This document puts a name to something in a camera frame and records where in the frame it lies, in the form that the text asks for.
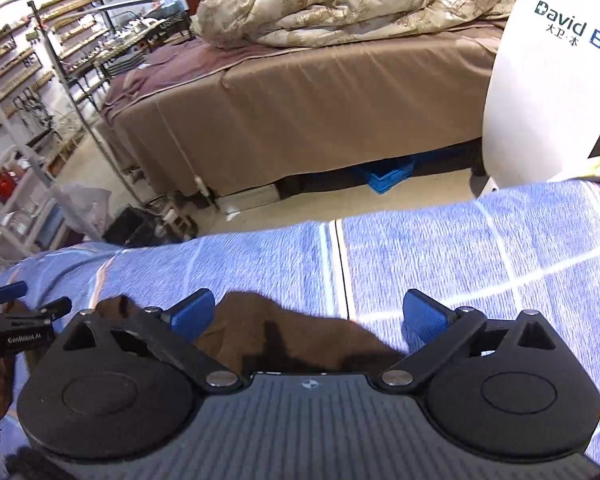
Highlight white trolley cart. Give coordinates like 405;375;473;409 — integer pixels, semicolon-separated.
0;145;72;262

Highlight beige floral quilt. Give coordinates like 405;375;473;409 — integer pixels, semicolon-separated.
190;0;531;51

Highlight blue plastic crate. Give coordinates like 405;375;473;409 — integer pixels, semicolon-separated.
352;152;432;196

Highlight white box under bed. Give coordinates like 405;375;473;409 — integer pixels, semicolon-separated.
214;185;282;217

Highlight white rounded machine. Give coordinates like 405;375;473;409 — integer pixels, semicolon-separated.
481;0;600;189

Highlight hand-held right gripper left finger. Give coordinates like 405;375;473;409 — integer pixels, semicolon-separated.
62;288;246;394

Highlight clear plastic bag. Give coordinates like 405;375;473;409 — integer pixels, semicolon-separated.
60;182;115;241

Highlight bed with brown cover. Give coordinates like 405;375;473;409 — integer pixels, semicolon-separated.
102;21;507;202

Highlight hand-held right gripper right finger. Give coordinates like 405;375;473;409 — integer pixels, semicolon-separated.
380;288;559;394

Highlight black floor box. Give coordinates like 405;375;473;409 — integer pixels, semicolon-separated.
102;205;157;249

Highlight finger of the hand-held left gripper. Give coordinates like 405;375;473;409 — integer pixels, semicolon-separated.
0;281;29;307
0;296;73;332

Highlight metal pole stand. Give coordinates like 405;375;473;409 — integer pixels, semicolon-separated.
27;0;148;208

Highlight wall shelves with small bottles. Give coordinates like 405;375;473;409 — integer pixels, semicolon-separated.
0;0;112;128

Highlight brown knit garment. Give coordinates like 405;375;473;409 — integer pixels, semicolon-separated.
25;290;407;377

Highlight blue plaid bed sheet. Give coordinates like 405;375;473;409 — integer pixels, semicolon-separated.
0;179;600;472

